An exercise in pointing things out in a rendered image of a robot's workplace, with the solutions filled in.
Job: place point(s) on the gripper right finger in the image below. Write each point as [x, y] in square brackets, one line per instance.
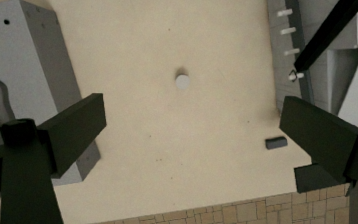
[331, 141]

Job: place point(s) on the grey cylinder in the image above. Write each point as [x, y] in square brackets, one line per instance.
[182, 81]

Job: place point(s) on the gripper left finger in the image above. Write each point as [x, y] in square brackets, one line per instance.
[26, 190]

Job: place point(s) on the black straight rod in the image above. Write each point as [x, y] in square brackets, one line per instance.
[335, 22]

